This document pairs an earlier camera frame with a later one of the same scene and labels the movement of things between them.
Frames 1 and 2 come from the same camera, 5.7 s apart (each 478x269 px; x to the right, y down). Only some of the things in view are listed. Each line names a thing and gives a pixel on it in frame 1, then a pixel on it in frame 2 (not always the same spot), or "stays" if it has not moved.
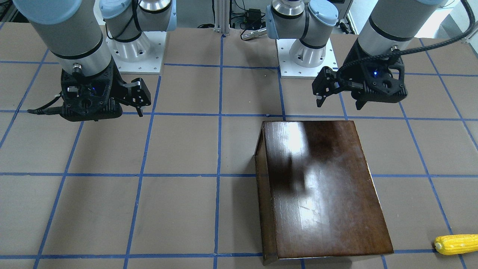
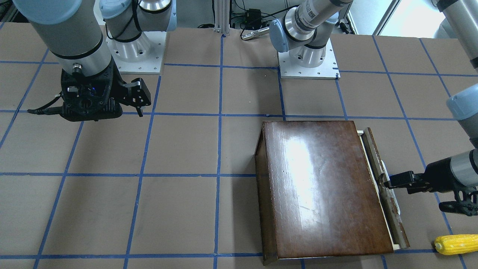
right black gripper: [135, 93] stays
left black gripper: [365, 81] to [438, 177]
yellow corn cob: [454, 244] stays
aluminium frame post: [222, 16] stays
